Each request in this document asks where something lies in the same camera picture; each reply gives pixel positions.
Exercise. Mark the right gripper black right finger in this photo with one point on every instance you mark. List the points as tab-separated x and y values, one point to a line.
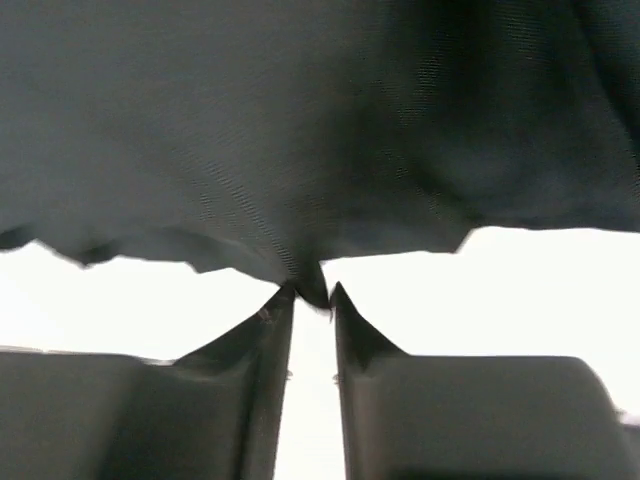
406	416

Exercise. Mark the black skirt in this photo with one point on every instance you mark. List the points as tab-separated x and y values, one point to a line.
270	136

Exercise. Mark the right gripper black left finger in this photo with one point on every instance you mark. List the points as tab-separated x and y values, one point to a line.
212	414

